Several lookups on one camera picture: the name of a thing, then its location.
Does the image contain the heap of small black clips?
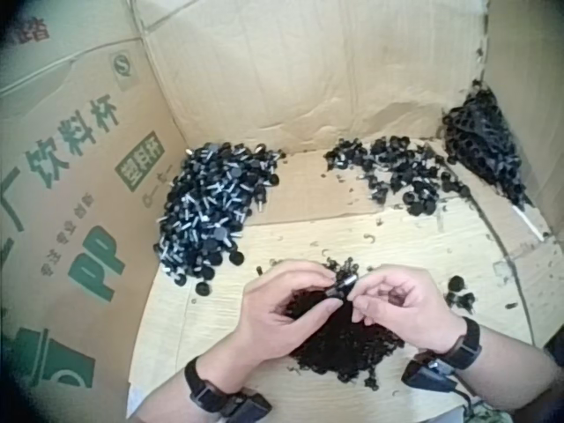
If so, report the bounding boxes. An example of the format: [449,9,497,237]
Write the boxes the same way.
[281,258,405,392]

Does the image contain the bundle of black plastic sprues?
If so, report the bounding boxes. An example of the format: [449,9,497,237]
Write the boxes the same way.
[442,79,535,209]

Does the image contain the large printed cardboard carton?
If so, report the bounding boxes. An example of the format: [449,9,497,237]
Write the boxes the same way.
[0,0,564,423]

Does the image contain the person's left hand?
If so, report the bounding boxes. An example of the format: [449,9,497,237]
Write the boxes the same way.
[197,258,344,385]

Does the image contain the pile of black round caps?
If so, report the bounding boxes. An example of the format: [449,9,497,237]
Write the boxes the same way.
[323,135,471,218]

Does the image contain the pile of white-stemmed black knobs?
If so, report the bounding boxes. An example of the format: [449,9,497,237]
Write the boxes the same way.
[152,141,286,297]

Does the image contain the person's right hand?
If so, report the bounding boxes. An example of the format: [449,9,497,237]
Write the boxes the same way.
[351,263,468,354]

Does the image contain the black cable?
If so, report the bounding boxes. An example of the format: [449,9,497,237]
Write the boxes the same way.
[453,383,488,423]

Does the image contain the white plastic stick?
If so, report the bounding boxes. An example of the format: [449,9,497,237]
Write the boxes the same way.
[510,204,547,242]

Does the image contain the scattered black ring clips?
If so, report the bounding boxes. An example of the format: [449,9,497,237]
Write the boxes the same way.
[255,145,521,312]

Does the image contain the black wrist band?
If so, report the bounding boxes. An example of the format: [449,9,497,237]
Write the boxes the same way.
[400,315,484,396]
[183,355,273,419]

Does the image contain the black knob with white stem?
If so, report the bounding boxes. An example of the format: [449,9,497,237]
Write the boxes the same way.
[323,272,360,305]

